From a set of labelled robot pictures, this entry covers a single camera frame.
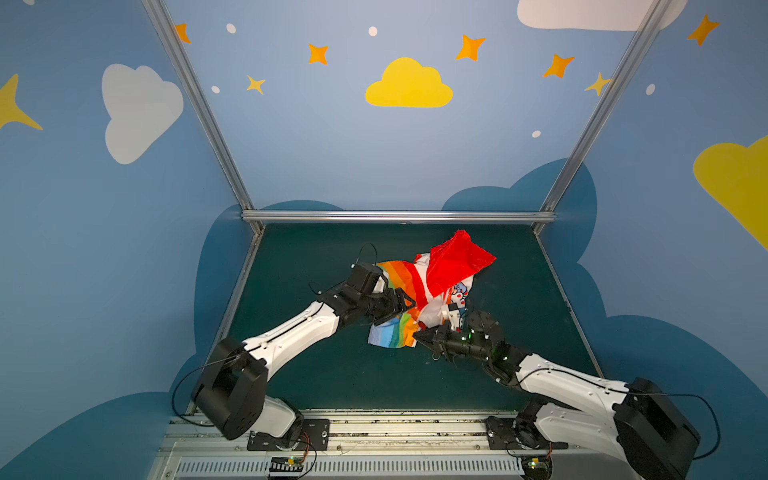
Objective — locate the left aluminium frame post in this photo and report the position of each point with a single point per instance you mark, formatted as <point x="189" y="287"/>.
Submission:
<point x="161" y="20"/>

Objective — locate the left small circuit board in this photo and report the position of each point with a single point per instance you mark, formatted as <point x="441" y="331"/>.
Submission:
<point x="285" y="468"/>

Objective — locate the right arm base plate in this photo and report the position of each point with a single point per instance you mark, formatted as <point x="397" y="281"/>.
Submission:
<point x="514" y="434"/>

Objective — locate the small circuit board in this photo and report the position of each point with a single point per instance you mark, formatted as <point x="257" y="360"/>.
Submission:
<point x="536" y="468"/>
<point x="285" y="468"/>

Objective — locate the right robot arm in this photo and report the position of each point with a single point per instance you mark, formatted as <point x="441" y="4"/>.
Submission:
<point x="633" y="422"/>

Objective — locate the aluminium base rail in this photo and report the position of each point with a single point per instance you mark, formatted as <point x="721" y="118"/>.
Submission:
<point x="377" y="444"/>

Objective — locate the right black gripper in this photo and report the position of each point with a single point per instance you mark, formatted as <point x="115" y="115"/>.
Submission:
<point x="444" y="342"/>

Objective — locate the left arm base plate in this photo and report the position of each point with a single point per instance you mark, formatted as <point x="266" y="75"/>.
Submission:
<point x="303" y="433"/>

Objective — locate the right aluminium frame post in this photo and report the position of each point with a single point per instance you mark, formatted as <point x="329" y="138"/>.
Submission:
<point x="640" y="44"/>

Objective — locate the rainbow children's jacket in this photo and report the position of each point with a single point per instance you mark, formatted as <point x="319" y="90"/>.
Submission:
<point x="441" y="276"/>

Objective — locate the right small circuit board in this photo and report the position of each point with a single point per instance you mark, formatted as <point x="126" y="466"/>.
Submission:
<point x="536" y="468"/>

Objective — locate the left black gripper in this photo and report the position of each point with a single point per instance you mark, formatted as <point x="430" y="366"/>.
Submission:
<point x="389" y="305"/>

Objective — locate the aluminium frame post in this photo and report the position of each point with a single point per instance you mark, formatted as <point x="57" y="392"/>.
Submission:
<point x="161" y="20"/>
<point x="640" y="44"/>

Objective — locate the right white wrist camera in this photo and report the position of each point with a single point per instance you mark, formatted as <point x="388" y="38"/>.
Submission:
<point x="454" y="315"/>

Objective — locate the horizontal aluminium frame bar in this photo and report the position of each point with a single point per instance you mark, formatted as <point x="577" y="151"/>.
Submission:
<point x="397" y="217"/>

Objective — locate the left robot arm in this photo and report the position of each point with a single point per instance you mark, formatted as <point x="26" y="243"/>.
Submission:
<point x="231" y="390"/>

